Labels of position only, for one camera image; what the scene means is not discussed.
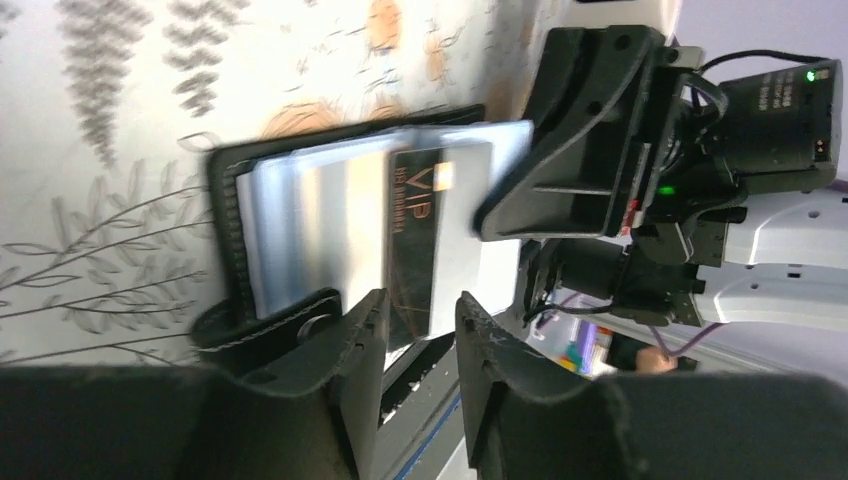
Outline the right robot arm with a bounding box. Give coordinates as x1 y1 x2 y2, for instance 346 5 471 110
474 25 847 331

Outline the floral table mat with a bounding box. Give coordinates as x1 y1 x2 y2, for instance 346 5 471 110
1 1 568 366

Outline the gold card magnetic stripe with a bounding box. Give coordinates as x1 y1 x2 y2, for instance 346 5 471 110
295 152 388 312

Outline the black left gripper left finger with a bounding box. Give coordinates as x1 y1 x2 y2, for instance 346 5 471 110
1 289 389 479

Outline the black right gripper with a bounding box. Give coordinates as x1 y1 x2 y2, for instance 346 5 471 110
474 25 748 327

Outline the black leather card holder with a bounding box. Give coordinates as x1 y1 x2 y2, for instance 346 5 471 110
190 103 535 379

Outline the black VIP card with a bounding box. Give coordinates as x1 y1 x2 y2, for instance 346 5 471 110
387 142 492 339

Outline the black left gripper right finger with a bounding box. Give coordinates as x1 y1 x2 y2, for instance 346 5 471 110
455 293 847 479

